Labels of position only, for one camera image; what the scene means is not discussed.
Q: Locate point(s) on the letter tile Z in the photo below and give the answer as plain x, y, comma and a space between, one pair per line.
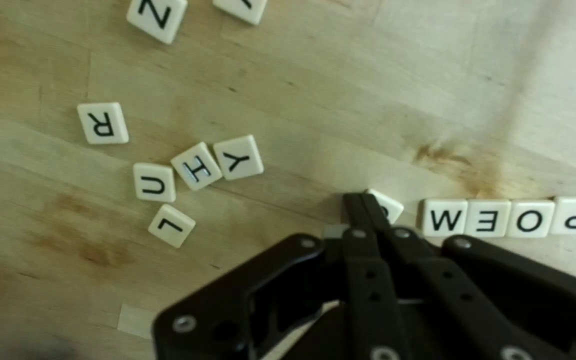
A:
159, 19

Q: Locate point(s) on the letter tile L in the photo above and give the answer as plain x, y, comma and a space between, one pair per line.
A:
171, 227

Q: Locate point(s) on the letter tile O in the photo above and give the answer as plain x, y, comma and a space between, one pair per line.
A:
530, 218

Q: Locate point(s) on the letter tile E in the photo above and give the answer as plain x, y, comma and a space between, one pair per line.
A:
488, 218

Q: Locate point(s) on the letter tile at top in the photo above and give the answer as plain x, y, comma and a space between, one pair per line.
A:
249, 10

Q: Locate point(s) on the letter tile R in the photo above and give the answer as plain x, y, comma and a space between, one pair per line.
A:
103, 122

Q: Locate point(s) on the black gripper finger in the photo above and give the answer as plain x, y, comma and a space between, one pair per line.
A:
363, 211

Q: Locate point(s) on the letter tile Y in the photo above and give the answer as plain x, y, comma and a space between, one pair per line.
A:
239, 157

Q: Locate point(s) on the letter tile H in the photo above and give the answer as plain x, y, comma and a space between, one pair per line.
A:
197, 166

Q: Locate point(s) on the letter tile S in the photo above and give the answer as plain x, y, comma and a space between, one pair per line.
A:
393, 208

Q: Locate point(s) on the letter tile U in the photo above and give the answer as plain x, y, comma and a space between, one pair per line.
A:
154, 182

